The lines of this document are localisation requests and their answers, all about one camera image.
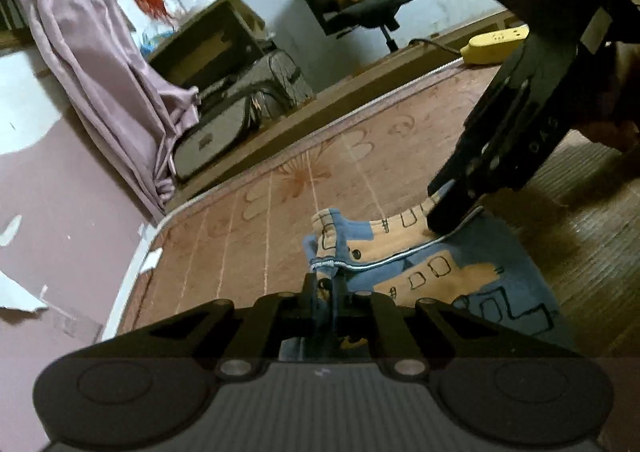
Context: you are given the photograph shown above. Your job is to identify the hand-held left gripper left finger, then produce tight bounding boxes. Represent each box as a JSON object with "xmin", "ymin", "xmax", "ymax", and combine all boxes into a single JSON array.
[{"xmin": 99, "ymin": 275, "xmax": 322, "ymax": 379}]

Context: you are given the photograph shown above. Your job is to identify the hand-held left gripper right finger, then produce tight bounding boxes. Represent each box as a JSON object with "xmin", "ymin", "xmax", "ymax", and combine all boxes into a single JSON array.
[{"xmin": 327, "ymin": 277, "xmax": 568, "ymax": 379}]

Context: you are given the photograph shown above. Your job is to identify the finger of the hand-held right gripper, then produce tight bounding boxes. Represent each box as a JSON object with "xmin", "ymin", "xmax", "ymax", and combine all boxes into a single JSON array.
[{"xmin": 426, "ymin": 129, "xmax": 502, "ymax": 236}]

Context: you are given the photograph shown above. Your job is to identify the blue car print pants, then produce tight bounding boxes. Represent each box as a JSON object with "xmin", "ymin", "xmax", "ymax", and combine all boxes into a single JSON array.
[{"xmin": 302, "ymin": 205, "xmax": 576, "ymax": 354}]

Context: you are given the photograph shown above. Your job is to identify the person's right hand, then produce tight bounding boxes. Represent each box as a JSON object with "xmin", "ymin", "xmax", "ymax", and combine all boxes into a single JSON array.
[{"xmin": 564, "ymin": 41, "xmax": 640, "ymax": 153}]

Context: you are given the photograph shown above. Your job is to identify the yellow power strip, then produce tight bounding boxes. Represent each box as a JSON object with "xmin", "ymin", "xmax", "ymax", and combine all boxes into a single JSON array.
[{"xmin": 459, "ymin": 22, "xmax": 532, "ymax": 66}]

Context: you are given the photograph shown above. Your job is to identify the white mat label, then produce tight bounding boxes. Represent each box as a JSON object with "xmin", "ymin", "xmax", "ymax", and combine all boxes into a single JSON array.
[{"xmin": 142, "ymin": 247, "xmax": 164, "ymax": 274}]

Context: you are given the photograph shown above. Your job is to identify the grey handbag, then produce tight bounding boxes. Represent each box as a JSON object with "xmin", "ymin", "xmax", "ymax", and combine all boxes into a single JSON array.
[{"xmin": 171, "ymin": 96, "xmax": 262, "ymax": 184}]

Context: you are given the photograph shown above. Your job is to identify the dark wooden side table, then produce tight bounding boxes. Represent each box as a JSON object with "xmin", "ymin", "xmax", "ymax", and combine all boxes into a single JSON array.
[{"xmin": 147, "ymin": 0, "xmax": 277, "ymax": 89}]

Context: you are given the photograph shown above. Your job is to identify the narrow pink satin curtain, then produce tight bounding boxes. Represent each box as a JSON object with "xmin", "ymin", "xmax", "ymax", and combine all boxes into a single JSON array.
[{"xmin": 2, "ymin": 0, "xmax": 202, "ymax": 224}]

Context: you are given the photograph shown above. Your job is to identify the black power cable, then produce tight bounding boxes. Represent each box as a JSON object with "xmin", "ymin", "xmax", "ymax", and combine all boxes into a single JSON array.
[{"xmin": 407, "ymin": 37, "xmax": 463, "ymax": 56}]

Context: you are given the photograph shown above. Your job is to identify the wooden bed frame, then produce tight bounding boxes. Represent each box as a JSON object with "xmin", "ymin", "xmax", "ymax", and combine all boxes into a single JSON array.
[{"xmin": 164, "ymin": 6, "xmax": 532, "ymax": 214}]

